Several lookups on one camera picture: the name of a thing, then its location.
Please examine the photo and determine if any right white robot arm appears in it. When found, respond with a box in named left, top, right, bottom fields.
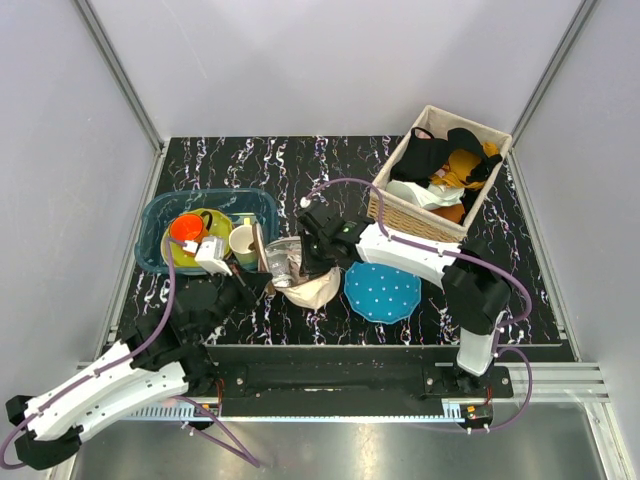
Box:
left=297, top=203, right=512, bottom=397

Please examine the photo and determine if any cream round laundry bag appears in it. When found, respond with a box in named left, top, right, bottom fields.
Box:
left=250, top=224, right=341, bottom=310

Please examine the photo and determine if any teal plastic tub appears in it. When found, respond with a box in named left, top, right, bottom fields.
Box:
left=134, top=188, right=279, bottom=275

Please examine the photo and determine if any mustard yellow garment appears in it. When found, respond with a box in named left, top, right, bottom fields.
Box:
left=432, top=142, right=501, bottom=221

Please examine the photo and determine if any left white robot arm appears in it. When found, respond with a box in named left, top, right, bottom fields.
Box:
left=1, top=266, right=272, bottom=470

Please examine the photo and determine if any blue polka dot plate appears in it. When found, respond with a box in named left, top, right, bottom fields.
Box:
left=344, top=263, right=421, bottom=325

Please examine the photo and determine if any wicker basket with liner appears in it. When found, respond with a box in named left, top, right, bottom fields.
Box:
left=367, top=105, right=513, bottom=242

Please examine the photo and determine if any pink beige bra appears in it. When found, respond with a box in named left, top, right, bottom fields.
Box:
left=287, top=252, right=308, bottom=286

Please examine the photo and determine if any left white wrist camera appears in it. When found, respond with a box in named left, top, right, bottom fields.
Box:
left=182, top=236, right=232, bottom=276

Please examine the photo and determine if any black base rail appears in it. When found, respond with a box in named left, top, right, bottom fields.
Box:
left=189, top=343, right=516, bottom=416

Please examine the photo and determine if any cream ceramic cup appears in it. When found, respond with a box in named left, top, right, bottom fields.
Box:
left=229, top=224, right=258, bottom=270

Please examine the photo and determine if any black garment in basket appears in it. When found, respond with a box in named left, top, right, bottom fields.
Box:
left=390, top=127, right=484, bottom=188

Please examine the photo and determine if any white garment in basket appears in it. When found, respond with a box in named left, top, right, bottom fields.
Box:
left=386, top=180, right=465, bottom=211

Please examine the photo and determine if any orange mug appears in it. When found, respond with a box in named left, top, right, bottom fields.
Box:
left=169, top=211, right=213, bottom=243

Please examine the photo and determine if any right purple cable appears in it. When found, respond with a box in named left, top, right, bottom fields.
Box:
left=299, top=177, right=535, bottom=435

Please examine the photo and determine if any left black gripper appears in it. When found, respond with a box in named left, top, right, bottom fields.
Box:
left=195, top=259, right=274, bottom=343

